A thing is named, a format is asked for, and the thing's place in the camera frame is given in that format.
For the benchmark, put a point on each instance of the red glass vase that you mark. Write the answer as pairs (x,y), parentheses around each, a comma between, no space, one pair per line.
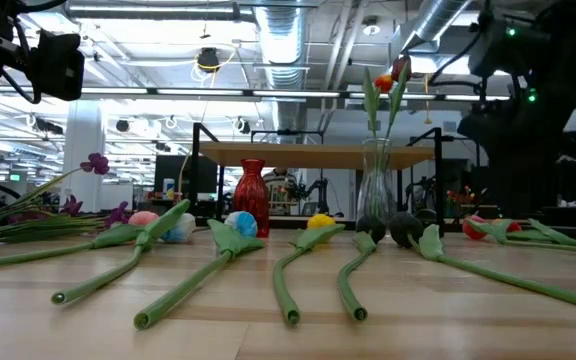
(251,195)

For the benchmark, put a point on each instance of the black tulip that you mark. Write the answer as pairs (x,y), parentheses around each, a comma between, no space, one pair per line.
(370,229)
(405,229)

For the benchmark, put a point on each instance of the yellow tulip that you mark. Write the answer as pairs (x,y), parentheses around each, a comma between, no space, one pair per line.
(320,221)

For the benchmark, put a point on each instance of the person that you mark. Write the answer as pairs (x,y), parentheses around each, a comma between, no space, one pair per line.
(280,192)

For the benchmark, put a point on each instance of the purple artificial flower bunch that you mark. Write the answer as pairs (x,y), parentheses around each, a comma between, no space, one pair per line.
(95,163)

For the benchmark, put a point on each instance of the pink tulip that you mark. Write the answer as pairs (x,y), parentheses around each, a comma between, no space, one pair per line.
(143,218)

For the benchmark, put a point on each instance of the clear glass vase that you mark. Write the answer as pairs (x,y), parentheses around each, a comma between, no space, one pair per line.
(377,180)

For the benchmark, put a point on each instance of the large orange tulip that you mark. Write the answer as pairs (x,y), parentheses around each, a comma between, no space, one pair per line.
(514,226)

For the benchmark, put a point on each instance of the overhead light bar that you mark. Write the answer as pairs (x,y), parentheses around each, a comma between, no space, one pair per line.
(198,92)

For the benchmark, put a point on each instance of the dark red tulip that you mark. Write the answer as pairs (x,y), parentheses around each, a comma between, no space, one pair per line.
(402,69)

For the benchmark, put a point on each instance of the black computer monitor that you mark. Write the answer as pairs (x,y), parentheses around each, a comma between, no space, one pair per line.
(178,172)

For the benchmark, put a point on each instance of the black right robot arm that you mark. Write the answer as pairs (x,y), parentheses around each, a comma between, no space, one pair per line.
(568,75)

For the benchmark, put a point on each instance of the black ceiling-mounted device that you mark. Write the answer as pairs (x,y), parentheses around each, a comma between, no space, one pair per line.
(208,59)

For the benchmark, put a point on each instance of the black background robot arm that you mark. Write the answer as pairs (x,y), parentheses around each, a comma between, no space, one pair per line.
(318,187)

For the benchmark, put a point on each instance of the white and blue tulip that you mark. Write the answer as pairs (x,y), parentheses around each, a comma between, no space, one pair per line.
(165,222)
(241,223)

